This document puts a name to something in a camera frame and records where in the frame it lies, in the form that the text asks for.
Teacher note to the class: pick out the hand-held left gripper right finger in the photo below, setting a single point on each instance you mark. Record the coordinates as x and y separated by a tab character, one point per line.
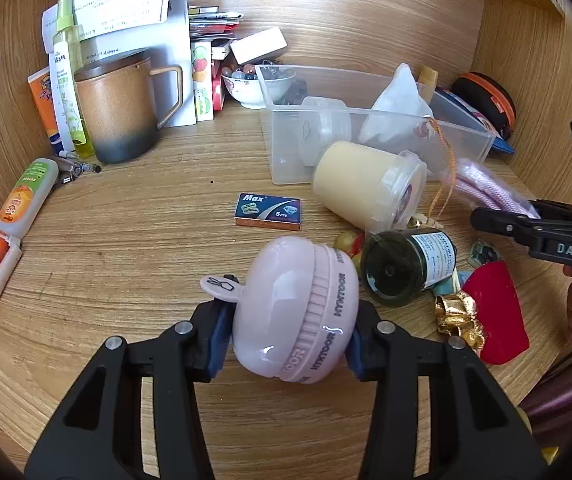
357	357

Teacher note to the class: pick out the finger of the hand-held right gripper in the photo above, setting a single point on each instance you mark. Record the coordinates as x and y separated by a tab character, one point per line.
560	211
500	221

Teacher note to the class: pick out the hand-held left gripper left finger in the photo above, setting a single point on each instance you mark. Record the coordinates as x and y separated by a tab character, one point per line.
217	342

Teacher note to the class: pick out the gold thread charm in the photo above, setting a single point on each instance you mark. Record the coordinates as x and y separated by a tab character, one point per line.
450	175

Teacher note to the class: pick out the pink round case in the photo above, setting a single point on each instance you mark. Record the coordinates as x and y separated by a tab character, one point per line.
286	305

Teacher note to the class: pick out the red velvet pouch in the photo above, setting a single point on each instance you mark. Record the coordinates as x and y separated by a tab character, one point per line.
498	315

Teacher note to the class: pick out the dark green glass bottle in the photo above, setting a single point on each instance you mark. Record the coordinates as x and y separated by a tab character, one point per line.
405	270

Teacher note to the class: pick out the gold foil ribbon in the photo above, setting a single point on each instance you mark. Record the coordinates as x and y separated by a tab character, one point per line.
458	317

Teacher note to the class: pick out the cream plastic jar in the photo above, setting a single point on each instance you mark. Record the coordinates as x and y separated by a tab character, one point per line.
360	185

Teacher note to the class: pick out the clear plastic storage box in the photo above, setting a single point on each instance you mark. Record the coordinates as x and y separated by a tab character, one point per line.
286	130

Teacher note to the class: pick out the small printed card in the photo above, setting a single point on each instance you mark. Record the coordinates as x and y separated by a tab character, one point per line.
484	254

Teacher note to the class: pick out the blue printed packet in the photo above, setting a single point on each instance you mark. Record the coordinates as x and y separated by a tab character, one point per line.
480	120

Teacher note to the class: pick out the yellow candy pieces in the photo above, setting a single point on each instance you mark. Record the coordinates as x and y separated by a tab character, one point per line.
346	247

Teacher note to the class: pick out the black orange zip case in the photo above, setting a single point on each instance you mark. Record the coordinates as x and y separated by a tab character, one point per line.
490	102

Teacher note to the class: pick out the white plastic bag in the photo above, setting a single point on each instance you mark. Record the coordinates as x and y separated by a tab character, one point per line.
398	105

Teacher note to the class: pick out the small yellow bottle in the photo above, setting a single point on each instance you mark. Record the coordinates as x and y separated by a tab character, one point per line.
428	80

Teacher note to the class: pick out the purple shiny wrapper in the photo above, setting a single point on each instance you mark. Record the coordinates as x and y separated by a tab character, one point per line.
555	400

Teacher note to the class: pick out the clear round container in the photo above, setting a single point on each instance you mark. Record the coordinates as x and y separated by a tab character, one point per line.
323	127

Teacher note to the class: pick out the orange green lotion tube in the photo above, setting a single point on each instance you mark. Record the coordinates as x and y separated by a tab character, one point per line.
23	200

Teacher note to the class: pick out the white bowl of beads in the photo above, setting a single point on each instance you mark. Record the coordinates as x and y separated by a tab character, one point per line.
248	92

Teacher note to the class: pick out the brown ceramic mug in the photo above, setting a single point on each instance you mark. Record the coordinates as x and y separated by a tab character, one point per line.
116	110

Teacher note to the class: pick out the red white box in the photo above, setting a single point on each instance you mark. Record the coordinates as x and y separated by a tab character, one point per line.
220	80

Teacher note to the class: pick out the fruit print box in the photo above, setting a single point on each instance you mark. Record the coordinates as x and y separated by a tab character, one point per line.
202	80

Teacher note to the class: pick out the yellow green spray bottle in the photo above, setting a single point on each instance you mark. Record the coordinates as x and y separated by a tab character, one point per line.
68	85

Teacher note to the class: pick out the small white box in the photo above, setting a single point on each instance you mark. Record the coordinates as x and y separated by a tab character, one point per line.
258	46

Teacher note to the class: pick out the white paper bag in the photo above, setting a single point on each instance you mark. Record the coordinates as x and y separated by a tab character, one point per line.
131	5

